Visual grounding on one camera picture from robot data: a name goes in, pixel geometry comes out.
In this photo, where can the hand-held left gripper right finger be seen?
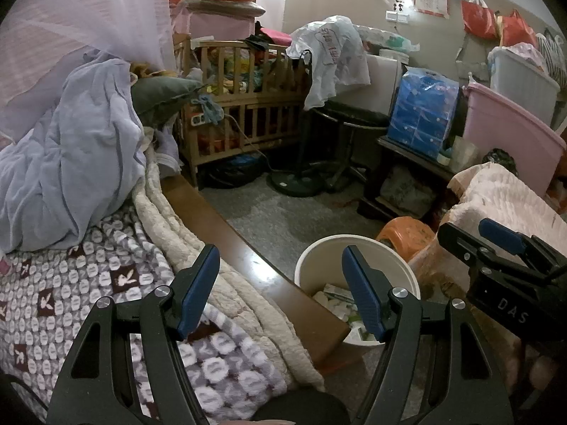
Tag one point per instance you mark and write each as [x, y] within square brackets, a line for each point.
[363, 292]

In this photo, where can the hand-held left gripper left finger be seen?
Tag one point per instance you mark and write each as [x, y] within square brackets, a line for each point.
[197, 292]

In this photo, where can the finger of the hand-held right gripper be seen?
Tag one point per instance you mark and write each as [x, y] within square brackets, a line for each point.
[456, 241]
[502, 234]

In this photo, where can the white round bin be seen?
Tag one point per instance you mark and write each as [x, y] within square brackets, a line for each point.
[319, 256]

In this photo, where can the cream fleece blanket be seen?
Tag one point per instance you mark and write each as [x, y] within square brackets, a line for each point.
[221, 274]

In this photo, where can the pink fleece blanket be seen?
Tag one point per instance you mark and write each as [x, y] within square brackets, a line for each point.
[487, 195]

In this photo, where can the orange plastic stool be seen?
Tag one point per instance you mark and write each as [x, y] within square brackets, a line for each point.
[403, 232]

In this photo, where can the black plastic bag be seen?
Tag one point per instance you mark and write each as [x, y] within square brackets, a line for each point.
[500, 161]

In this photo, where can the grey sack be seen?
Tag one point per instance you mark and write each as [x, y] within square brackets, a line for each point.
[405, 188]

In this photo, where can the translucent plastic container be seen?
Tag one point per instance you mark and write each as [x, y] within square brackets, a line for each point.
[463, 152]

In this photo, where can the pink plastic tub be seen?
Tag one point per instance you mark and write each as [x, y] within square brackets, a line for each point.
[500, 133]

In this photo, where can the dark wooden low table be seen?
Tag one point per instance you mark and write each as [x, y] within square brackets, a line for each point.
[398, 146]

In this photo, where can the dark bag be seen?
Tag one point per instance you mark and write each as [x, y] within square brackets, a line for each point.
[230, 172]

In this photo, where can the black standing fan base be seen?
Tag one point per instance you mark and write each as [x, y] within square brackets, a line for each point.
[297, 183]

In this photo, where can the grey maroon printed blanket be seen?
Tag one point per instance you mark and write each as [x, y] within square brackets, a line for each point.
[66, 283]

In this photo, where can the blue tissue pack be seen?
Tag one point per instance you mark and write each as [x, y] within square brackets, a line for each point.
[421, 110]

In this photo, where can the pale lavender cloth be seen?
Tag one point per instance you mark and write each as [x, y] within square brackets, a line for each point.
[168, 150]

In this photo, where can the white storage box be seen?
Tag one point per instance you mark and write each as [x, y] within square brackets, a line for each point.
[518, 79]

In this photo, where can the black round stool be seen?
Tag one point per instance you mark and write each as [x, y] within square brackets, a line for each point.
[350, 115]

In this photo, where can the white power strip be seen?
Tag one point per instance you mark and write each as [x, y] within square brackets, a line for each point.
[197, 120]

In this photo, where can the white appliance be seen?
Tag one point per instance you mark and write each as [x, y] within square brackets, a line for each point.
[383, 79]

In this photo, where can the blue green cloth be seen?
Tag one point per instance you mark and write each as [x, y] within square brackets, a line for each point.
[210, 108]

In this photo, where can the striped bag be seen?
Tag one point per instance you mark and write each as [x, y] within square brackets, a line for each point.
[551, 53]

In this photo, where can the lavender duvet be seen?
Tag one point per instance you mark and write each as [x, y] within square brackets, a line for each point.
[66, 155]

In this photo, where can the dark green pillow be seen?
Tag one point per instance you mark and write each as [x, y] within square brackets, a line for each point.
[164, 95]

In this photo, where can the wooden crib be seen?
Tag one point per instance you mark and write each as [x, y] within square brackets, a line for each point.
[248, 98]

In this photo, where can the red plastic bag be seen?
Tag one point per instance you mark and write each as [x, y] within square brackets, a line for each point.
[478, 17]
[518, 31]

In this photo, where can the white printed package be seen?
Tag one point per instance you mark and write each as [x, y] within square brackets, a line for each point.
[390, 37]

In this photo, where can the white plastic cover bag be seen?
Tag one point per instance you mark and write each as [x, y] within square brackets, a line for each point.
[328, 53]

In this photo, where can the colourful clothes pile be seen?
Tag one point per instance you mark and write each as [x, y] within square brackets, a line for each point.
[226, 59]

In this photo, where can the pink storage box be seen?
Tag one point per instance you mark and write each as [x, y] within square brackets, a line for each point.
[208, 24]

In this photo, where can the white mosquito net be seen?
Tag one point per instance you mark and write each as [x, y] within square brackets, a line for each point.
[66, 17]

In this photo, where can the brown wooden bed frame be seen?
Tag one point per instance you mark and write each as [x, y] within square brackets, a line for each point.
[248, 265]

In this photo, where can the white wall socket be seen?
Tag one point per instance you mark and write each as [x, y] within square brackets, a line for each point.
[397, 15]

